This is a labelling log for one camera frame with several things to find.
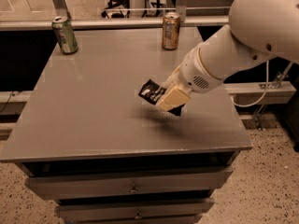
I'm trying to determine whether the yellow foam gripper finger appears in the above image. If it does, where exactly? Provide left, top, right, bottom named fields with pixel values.
left=163, top=66, right=180, bottom=88
left=156, top=85, right=192, bottom=111

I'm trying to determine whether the black rxbar chocolate bar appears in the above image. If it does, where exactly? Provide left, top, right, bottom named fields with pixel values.
left=138, top=79, right=166, bottom=105

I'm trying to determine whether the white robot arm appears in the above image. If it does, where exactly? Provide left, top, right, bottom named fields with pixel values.
left=157, top=0, right=299, bottom=111

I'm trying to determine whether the gold soda can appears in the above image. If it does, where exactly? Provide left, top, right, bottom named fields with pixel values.
left=162, top=12, right=180, bottom=50

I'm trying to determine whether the green soda can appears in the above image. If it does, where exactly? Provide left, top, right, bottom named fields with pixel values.
left=51, top=16, right=78, bottom=54

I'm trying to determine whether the top grey drawer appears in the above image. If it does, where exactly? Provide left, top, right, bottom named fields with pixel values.
left=25, top=166, right=233, bottom=200

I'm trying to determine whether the grey drawer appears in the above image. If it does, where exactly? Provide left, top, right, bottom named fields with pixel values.
left=25, top=166, right=233, bottom=200
left=55, top=198, right=214, bottom=221

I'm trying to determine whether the grey drawer cabinet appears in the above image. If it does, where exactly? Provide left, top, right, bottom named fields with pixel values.
left=1, top=28, right=251, bottom=224

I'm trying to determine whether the black office chair base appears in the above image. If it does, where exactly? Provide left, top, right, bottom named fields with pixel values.
left=101, top=0, right=130, bottom=19

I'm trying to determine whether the white cable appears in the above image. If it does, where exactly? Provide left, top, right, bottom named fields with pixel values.
left=232, top=59, right=271, bottom=108

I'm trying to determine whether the metal guard rail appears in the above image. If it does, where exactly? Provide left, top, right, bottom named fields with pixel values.
left=0, top=15, right=229, bottom=32

